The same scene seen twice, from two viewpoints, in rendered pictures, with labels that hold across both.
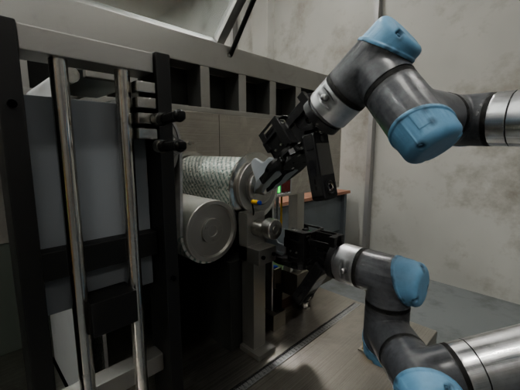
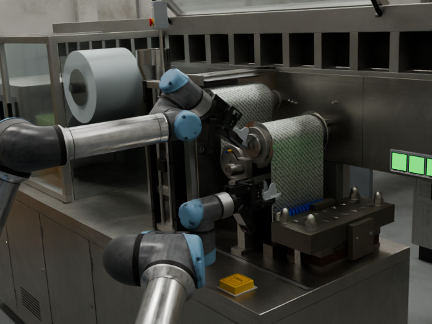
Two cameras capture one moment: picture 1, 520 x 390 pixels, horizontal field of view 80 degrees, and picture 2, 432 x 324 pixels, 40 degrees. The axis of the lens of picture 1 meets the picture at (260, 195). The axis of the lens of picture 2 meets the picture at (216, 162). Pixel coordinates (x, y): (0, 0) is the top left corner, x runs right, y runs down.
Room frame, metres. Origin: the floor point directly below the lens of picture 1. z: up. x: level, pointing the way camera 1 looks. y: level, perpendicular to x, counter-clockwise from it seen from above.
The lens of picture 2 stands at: (0.76, -1.80, 1.64)
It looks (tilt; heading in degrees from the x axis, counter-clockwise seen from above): 14 degrees down; 97
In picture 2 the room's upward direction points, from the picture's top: 3 degrees counter-clockwise
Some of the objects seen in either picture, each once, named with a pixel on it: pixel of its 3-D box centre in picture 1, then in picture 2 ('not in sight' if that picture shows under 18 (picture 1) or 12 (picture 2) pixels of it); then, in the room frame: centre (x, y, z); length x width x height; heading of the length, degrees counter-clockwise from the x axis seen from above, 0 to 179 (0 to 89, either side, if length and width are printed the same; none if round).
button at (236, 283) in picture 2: not in sight; (236, 283); (0.61, -0.27, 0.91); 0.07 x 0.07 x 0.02; 45
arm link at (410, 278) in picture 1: (389, 278); (200, 213); (0.51, -0.23, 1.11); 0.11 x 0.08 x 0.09; 45
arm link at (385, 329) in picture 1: (388, 334); (196, 245); (0.50, -0.23, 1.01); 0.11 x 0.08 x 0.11; 178
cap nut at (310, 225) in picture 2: not in sight; (310, 221); (0.82, -0.15, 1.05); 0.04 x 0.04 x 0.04
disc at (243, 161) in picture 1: (254, 186); (256, 144); (0.67, 0.01, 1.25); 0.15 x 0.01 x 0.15; 135
